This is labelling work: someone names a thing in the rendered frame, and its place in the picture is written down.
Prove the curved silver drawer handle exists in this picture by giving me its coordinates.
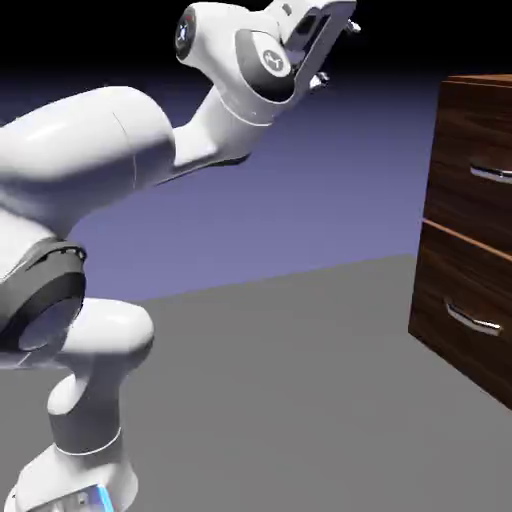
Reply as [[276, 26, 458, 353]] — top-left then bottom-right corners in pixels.
[[469, 162, 512, 185], [444, 299, 504, 338]]

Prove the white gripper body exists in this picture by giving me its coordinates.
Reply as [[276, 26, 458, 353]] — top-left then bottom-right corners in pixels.
[[285, 0, 358, 108]]

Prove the dark wood cabinet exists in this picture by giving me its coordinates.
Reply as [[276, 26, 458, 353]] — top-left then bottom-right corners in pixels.
[[407, 73, 512, 412]]

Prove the dark wood drawer front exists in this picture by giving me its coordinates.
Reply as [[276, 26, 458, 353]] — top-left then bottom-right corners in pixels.
[[408, 218, 512, 412], [422, 79, 512, 257]]

